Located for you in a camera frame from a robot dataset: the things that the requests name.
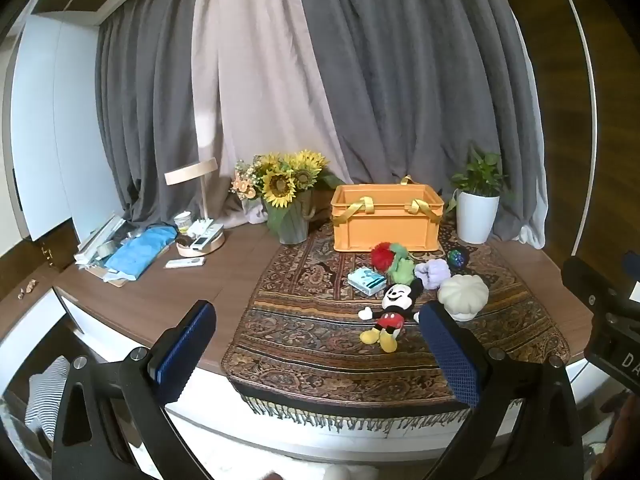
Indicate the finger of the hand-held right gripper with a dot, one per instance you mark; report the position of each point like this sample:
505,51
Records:
592,282

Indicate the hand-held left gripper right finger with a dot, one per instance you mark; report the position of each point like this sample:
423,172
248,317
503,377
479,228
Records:
452,355

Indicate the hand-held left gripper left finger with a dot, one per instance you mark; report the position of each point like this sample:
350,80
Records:
182,347

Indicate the white pumpkin plush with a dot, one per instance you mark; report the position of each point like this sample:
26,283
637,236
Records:
462,296

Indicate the mouse plush toy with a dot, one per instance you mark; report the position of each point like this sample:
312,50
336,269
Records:
395,310

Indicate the purple fuzzy plush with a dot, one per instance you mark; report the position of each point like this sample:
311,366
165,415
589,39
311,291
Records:
434,275

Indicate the glittery blue green ball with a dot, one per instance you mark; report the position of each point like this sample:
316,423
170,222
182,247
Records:
457,259

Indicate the green fuzzy plush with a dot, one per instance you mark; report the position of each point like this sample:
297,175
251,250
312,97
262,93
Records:
402,270

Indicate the red pompom plush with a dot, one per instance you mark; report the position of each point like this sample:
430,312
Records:
384,255

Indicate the orange plastic crate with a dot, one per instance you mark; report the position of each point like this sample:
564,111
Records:
385,222

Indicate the white remote control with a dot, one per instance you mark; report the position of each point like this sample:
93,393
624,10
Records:
185,262

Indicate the blue cloth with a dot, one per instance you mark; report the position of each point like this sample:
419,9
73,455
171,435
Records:
142,252

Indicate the teal card box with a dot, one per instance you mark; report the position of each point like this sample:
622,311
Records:
367,281

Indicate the white printed cup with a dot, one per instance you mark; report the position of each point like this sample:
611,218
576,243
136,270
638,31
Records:
183,221

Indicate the patterned fringed table runner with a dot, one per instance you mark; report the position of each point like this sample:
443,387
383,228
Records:
310,330

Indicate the white ribbed plant pot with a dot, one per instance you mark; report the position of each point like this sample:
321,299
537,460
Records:
477,217

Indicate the stack of white boxes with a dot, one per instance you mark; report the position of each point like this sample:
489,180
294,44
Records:
97,240

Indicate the striped cloth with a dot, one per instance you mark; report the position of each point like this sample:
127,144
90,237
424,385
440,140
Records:
45,395

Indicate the green leafy plant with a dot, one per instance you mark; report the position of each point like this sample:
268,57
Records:
480,175

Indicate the grey flower vase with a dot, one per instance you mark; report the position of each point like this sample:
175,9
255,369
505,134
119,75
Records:
292,225

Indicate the sunflower bouquet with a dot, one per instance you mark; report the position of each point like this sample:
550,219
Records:
280,180

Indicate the grey curtain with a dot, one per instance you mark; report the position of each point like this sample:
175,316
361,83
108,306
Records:
410,70
150,110

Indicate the white cabinet door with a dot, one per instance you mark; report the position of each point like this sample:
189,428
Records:
55,125

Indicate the beige curtain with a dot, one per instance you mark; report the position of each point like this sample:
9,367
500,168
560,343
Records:
250,70

